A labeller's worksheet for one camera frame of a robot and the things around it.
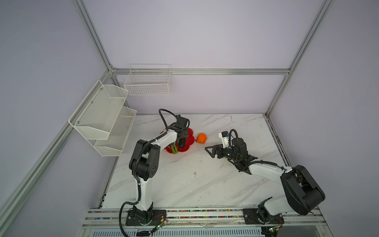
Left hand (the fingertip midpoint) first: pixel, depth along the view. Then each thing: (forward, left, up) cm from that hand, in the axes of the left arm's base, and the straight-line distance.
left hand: (182, 132), depth 99 cm
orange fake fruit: (-4, -13, -2) cm, 14 cm away
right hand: (-16, -17, +6) cm, 24 cm away
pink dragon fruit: (-11, +4, -2) cm, 12 cm away
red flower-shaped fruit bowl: (-4, -5, -5) cm, 8 cm away
